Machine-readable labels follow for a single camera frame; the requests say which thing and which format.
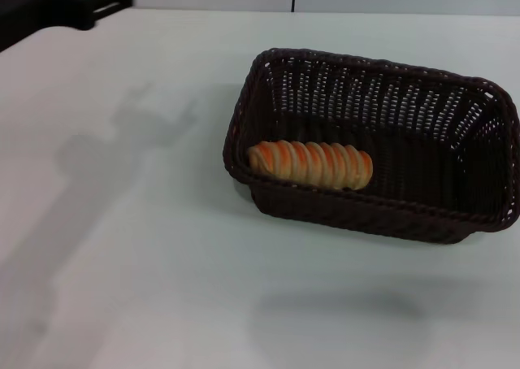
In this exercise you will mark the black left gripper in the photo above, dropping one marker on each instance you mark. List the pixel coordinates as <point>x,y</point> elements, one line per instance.
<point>40,3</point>

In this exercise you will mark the orange striped twisted bread loaf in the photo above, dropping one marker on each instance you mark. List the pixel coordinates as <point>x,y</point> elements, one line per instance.
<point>313,166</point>

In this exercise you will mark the black woven plastic basket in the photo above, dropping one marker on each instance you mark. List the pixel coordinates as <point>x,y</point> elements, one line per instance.
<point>406,121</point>

